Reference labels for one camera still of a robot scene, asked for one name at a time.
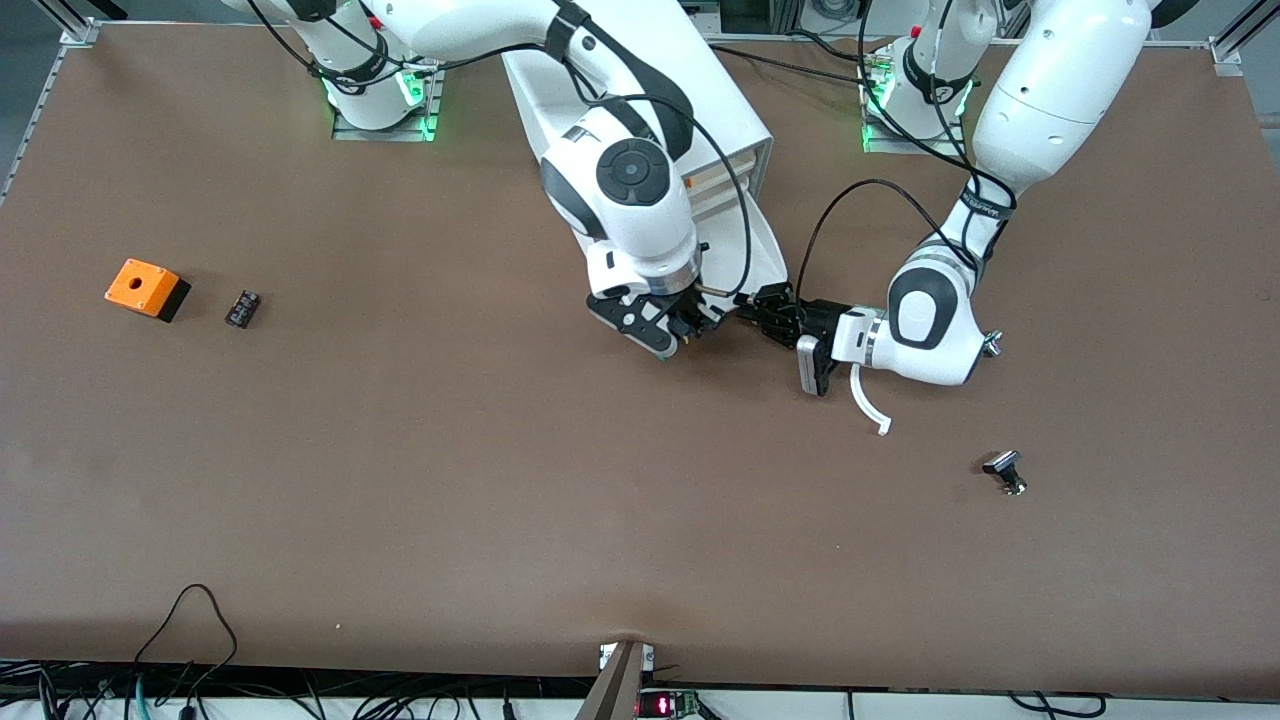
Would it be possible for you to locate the red digit display module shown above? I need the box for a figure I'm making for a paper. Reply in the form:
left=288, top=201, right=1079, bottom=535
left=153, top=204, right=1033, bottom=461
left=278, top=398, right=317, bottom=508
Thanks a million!
left=638, top=688, right=703, bottom=719

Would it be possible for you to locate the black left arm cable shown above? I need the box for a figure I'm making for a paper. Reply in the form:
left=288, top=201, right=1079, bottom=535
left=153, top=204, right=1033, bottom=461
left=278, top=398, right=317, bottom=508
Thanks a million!
left=795, top=0, right=1016, bottom=301

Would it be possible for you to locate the white curved plastic arc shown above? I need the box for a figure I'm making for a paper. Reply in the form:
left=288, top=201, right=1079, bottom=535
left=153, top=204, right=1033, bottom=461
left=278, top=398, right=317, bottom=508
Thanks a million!
left=850, top=365, right=892, bottom=437

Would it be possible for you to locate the black looped cable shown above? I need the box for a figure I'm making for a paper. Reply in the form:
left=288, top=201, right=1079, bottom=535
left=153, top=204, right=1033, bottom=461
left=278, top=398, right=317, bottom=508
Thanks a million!
left=133, top=584, right=239, bottom=693

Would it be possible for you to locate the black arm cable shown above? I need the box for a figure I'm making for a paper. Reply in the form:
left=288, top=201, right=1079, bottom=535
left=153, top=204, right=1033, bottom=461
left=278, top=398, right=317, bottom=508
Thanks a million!
left=795, top=0, right=1016, bottom=301
left=245, top=0, right=753, bottom=301

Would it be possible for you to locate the small metal bolt lower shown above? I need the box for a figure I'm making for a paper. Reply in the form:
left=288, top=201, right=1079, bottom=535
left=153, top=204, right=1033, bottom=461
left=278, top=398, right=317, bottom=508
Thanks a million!
left=981, top=450, right=1028, bottom=497

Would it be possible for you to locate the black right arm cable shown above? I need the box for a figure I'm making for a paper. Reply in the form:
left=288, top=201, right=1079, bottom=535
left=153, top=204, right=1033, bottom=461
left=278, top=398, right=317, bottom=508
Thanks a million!
left=245, top=0, right=753, bottom=301

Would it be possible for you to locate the black cable on table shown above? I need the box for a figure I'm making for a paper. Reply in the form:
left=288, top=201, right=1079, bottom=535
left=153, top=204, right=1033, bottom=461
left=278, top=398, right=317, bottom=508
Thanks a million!
left=708, top=40, right=873, bottom=89

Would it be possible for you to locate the orange box with hole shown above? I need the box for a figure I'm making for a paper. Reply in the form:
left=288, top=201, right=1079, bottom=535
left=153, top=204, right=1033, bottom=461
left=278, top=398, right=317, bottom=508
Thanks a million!
left=104, top=258, right=192, bottom=323

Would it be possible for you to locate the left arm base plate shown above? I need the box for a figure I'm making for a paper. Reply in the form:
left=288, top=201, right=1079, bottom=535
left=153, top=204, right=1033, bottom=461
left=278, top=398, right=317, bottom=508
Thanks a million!
left=862, top=60, right=968, bottom=157

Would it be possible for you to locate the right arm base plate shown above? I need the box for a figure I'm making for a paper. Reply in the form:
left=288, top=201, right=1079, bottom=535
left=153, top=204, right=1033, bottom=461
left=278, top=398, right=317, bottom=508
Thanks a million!
left=332, top=40, right=448, bottom=143

